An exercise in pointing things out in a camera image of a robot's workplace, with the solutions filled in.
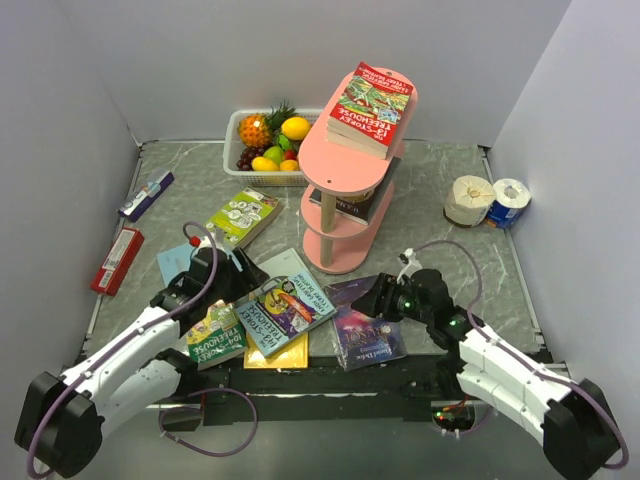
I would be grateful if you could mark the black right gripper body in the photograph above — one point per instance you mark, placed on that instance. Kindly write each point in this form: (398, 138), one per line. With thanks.
(407, 307)

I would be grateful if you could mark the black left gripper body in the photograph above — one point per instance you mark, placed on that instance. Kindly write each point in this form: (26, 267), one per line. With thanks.
(225, 289)

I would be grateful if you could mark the grey Great Gatsby book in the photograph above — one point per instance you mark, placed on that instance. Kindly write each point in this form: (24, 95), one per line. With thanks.
(281, 266)

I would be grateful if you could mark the purple shrink-wrapped Robinson Crusoe book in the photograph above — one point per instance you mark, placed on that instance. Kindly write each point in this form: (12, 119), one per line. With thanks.
(361, 341)

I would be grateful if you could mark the blue 143-Storey Treehouse book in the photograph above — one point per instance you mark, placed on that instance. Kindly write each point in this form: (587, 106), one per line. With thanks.
(291, 307)

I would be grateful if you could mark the red 13-Storey Treehouse book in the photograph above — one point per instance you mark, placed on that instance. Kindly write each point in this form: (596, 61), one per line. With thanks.
(371, 106)

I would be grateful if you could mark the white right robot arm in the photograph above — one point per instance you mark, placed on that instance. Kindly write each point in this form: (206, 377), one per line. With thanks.
(572, 421)

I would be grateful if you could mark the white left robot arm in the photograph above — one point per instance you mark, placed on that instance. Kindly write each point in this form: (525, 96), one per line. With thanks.
(65, 417)

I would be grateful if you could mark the green 104-Storey Treehouse book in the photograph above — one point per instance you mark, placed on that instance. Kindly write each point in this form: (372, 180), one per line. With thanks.
(218, 337)

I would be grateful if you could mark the light blue cat booklet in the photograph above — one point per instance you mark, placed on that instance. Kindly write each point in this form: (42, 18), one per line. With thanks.
(174, 261)

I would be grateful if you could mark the lime green paperback book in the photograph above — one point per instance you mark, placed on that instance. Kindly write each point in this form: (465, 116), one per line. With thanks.
(244, 217)

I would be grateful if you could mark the yellow file folder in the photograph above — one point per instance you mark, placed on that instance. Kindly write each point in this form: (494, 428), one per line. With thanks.
(295, 355)

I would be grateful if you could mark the black book on shelf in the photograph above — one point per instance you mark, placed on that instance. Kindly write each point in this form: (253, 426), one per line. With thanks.
(362, 207)

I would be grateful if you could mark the pink three-tier wooden shelf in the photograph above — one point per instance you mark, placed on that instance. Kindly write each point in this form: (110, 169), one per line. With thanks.
(333, 243)

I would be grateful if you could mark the beige wrapped toilet roll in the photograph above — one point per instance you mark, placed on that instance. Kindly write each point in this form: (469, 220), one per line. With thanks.
(468, 201)

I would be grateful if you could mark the red rectangular box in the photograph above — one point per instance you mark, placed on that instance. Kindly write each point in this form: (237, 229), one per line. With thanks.
(116, 264)

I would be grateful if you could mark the yellow mango front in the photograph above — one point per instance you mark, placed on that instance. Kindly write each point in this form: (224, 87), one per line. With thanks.
(264, 164)

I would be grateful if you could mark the orange fruit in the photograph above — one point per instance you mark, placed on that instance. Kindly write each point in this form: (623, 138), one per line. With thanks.
(289, 165)

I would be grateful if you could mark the purple white toothpaste box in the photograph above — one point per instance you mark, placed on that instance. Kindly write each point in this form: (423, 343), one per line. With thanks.
(150, 190)

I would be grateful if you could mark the dark red grapes bunch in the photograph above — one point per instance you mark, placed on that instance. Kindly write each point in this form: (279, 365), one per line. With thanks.
(247, 156)

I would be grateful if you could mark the green pear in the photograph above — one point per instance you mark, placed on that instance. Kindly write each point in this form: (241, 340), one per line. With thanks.
(275, 153)

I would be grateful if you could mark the blue wrapped toilet roll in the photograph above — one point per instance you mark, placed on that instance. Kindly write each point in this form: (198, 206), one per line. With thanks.
(511, 199)

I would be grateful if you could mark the white plastic fruit basket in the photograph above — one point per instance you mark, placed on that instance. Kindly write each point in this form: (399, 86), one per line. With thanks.
(233, 148)

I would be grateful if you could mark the orange pineapple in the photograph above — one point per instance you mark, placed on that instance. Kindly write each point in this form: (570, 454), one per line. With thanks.
(254, 131)

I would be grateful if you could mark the floral Little Women book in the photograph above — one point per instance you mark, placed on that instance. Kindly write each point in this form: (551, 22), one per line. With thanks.
(364, 147)

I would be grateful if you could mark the yellow lemon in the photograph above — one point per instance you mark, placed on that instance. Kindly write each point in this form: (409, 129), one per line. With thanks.
(296, 128)

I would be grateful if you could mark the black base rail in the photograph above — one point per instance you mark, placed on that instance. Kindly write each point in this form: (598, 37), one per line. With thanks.
(415, 388)

